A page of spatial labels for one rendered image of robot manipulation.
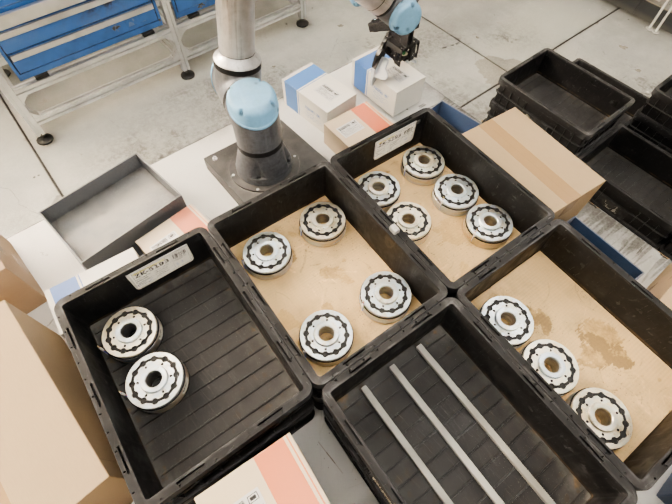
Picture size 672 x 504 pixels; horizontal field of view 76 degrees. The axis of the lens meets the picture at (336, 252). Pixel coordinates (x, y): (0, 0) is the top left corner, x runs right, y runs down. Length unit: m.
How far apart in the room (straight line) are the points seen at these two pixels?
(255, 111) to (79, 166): 1.61
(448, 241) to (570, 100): 1.17
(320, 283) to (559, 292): 0.50
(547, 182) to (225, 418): 0.87
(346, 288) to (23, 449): 0.60
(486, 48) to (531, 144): 1.93
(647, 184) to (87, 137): 2.57
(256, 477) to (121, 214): 0.75
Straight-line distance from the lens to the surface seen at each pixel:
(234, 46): 1.12
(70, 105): 2.66
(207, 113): 2.57
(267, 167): 1.13
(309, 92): 1.36
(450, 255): 0.98
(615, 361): 1.01
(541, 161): 1.18
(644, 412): 1.00
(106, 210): 1.24
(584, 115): 2.00
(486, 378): 0.89
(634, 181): 2.02
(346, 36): 3.04
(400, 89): 1.37
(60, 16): 2.48
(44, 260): 1.30
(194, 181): 1.29
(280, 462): 0.72
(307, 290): 0.90
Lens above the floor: 1.64
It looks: 59 degrees down
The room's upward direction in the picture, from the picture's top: 1 degrees clockwise
